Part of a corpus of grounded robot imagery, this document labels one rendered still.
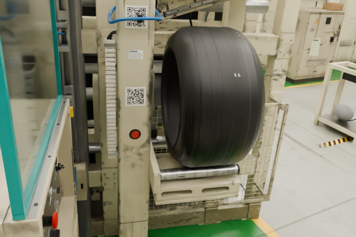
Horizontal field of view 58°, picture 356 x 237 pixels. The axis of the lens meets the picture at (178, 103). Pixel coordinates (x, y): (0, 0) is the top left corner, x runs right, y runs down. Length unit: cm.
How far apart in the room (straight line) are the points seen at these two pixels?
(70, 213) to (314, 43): 532
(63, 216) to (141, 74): 55
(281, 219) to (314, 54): 391
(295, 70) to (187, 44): 481
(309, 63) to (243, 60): 491
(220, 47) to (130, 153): 55
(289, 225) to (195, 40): 181
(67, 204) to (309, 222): 195
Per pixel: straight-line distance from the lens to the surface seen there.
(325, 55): 631
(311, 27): 584
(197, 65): 108
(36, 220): 60
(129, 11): 113
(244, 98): 110
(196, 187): 134
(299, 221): 270
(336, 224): 280
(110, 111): 123
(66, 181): 120
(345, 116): 424
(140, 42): 115
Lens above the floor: 165
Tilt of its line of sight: 22 degrees down
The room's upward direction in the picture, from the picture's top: 4 degrees clockwise
